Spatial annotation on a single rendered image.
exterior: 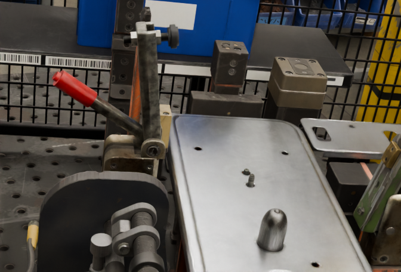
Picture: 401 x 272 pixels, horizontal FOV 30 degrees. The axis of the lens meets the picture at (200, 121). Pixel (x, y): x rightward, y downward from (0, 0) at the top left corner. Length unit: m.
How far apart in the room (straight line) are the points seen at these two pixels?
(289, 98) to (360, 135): 0.13
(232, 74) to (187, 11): 0.13
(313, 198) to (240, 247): 0.16
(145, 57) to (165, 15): 0.39
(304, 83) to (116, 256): 0.67
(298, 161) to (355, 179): 0.09
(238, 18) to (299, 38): 0.21
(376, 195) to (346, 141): 0.21
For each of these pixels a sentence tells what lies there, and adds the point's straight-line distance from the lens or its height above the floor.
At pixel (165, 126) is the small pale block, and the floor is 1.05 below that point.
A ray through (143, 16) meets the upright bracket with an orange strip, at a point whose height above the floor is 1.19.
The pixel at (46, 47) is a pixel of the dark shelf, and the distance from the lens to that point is 1.27.
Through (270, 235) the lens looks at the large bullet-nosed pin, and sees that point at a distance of 0.89.
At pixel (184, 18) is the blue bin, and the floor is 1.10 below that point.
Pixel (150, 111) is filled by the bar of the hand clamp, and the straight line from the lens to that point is 0.92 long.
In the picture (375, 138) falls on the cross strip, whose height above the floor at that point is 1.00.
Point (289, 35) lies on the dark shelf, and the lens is 1.47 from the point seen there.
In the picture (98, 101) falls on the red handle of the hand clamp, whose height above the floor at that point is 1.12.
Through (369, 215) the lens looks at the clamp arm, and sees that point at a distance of 1.00.
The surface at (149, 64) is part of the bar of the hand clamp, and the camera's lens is 0.89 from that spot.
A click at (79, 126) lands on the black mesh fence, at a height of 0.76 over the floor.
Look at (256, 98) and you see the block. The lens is 1.25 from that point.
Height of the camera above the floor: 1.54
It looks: 28 degrees down
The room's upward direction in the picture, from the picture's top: 9 degrees clockwise
